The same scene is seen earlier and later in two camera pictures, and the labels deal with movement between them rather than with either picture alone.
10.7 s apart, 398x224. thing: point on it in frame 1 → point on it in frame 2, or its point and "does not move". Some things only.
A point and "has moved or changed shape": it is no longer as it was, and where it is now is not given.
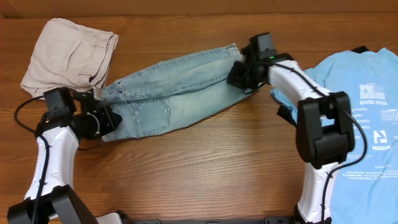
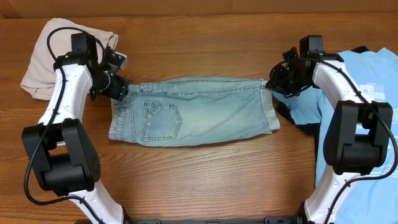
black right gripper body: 237,74 → 277,83
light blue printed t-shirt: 366,189 does not move
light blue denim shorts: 161,98 has moved or changed shape
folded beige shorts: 64,55 does not move
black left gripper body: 107,120 → 119,88
